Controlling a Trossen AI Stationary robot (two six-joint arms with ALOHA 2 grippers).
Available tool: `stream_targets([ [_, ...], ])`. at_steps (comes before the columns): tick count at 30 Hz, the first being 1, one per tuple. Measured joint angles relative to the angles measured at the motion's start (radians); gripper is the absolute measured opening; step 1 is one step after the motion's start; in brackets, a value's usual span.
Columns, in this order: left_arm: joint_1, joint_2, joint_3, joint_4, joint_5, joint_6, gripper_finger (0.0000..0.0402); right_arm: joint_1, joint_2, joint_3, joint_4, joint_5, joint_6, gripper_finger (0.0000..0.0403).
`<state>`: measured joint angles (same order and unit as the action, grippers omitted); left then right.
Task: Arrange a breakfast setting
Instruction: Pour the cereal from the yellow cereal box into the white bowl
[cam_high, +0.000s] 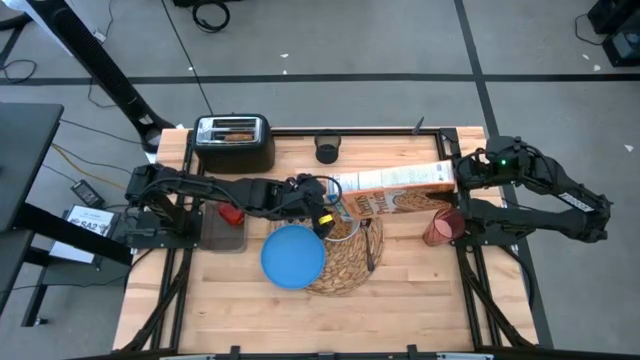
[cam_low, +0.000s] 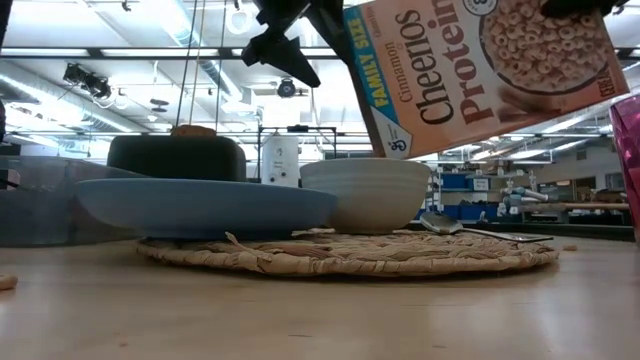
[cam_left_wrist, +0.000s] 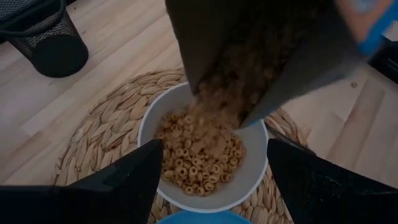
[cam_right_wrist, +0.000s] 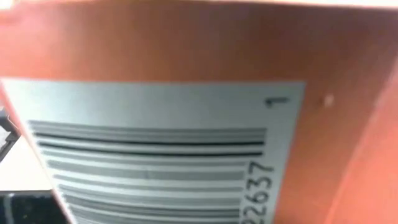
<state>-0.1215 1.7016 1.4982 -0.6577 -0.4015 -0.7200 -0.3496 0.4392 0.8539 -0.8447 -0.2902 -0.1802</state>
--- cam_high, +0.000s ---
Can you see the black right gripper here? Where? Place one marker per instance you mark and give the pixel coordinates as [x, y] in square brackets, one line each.
[475, 172]

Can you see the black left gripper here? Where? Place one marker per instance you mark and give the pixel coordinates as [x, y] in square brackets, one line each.
[305, 195]

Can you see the blue plastic plate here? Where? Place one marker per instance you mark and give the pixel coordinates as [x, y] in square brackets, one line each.
[292, 257]

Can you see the metal spoon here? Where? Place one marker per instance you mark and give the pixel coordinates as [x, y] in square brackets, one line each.
[368, 250]

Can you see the red faceted plastic cup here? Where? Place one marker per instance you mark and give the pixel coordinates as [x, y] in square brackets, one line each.
[442, 229]

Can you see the Cheerios Protein cereal box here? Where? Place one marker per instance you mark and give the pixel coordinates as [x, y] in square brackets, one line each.
[400, 177]

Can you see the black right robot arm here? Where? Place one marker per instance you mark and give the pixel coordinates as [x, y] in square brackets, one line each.
[550, 172]

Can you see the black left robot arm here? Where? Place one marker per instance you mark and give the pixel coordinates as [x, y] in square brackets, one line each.
[240, 192]

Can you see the round woven straw placemat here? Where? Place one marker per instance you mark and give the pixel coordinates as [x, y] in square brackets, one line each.
[350, 270]

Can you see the black cylindrical cup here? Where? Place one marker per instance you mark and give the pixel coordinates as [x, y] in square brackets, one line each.
[327, 155]

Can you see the red round food item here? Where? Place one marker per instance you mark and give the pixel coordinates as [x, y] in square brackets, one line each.
[232, 216]

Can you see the brown transparent plastic tray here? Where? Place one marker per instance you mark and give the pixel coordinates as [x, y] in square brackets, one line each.
[220, 240]

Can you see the black two-slot toaster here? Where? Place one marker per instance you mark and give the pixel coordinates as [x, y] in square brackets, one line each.
[235, 157]

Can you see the brown toast slice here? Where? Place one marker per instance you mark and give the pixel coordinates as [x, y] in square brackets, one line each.
[238, 136]

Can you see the black equipment case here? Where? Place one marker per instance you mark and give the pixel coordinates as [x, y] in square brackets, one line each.
[622, 45]

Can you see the white printed paper sheet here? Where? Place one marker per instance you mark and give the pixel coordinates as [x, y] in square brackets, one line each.
[90, 222]

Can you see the black power adapter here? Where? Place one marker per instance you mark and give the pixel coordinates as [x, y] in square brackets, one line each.
[87, 194]

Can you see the black desk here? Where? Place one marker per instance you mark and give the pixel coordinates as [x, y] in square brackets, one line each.
[25, 150]

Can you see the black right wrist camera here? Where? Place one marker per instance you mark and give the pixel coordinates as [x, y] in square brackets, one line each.
[502, 150]

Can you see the black aluminium table frame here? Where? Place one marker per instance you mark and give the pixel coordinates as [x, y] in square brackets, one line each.
[380, 131]

